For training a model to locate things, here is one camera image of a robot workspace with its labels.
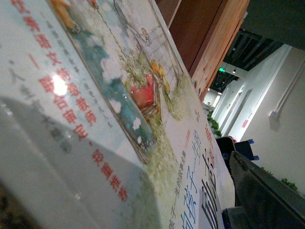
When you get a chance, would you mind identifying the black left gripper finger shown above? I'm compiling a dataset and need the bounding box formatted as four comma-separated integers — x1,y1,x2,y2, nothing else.
222,152,305,229

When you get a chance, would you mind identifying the white illustrated children's book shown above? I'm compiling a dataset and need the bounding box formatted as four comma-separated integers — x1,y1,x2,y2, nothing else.
0,0,234,229

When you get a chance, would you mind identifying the left wooden shelf cabinet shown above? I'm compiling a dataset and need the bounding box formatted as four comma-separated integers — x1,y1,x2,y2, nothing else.
156,0,249,101

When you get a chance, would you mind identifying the black and blue device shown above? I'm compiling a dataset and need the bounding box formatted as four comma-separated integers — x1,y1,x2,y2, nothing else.
216,136,259,174

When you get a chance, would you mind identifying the green plant row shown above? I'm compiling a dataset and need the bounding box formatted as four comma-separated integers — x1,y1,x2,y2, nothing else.
207,112,298,191

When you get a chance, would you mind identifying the white wall junction box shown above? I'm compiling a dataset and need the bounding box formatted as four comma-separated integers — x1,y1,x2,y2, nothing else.
269,111,279,120

